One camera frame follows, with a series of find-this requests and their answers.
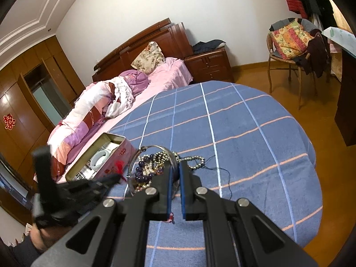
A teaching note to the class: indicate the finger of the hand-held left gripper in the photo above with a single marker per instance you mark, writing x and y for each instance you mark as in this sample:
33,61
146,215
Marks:
107,179
97,195

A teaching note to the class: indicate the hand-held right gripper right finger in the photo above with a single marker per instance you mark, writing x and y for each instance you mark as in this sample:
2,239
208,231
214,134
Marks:
183,193

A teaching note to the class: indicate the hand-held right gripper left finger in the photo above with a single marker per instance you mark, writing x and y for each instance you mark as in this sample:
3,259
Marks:
168,192

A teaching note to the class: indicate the red tassel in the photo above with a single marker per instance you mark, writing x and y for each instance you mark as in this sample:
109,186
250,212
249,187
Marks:
119,169

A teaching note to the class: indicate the white jade bangle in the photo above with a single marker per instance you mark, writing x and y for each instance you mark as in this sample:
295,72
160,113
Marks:
96,164

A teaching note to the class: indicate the pink metal tin box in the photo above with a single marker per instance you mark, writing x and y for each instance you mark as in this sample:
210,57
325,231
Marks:
116,158

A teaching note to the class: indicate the person's left forearm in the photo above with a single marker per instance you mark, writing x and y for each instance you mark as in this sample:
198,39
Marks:
39,239

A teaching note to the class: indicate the black thread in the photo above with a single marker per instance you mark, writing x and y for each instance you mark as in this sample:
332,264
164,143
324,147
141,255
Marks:
225,169

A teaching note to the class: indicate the pink patchwork quilt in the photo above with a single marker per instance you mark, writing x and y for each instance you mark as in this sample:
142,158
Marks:
83,111

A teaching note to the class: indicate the red paper decoration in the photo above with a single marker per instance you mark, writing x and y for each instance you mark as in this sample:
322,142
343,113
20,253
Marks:
8,121

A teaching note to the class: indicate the white floral cloth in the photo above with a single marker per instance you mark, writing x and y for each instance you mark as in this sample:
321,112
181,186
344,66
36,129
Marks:
122,97

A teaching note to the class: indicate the blue plaid blanket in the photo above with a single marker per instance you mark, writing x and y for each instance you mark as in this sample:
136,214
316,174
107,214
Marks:
236,122

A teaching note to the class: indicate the wooden wardrobe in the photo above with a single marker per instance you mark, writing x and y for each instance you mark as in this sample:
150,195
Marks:
25,89

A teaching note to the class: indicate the purple garment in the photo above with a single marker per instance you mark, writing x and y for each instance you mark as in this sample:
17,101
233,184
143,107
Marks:
136,80

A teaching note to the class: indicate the bed with pink sheet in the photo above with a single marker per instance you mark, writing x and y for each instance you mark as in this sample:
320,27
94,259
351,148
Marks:
167,73

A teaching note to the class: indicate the floral pillow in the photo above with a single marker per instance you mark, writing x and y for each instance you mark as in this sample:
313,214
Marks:
148,57

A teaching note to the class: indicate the wooden nightstand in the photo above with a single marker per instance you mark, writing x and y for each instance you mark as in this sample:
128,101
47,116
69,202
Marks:
208,65

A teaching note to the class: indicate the wooden bed headboard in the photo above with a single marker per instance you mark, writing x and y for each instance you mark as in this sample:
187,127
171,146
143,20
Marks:
144,37

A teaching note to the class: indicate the dark folded clothes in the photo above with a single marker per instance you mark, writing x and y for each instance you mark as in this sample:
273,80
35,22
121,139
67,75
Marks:
208,46

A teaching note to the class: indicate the wooden chair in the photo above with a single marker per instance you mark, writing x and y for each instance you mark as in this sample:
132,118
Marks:
278,61

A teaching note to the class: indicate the colourful patterned cushion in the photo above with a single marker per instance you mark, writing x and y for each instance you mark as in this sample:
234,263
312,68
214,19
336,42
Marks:
290,39

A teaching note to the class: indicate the dark brown garment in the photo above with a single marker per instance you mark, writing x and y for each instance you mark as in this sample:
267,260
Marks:
314,52

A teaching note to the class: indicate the pale green-spotted desk cover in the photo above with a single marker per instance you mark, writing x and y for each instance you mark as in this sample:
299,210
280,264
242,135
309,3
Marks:
340,37

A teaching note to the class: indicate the red hanging jacket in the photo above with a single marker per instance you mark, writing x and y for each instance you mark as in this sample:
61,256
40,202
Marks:
294,1

